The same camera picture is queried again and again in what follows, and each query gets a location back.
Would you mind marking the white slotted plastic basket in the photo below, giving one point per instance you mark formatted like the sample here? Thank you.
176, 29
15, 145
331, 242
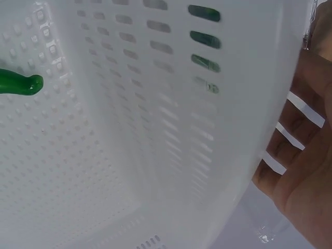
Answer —
145, 129

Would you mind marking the green chili pepper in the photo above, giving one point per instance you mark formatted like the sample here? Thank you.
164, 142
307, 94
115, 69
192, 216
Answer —
18, 84

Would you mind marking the person's right hand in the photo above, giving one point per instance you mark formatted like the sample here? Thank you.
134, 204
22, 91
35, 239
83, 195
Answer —
313, 166

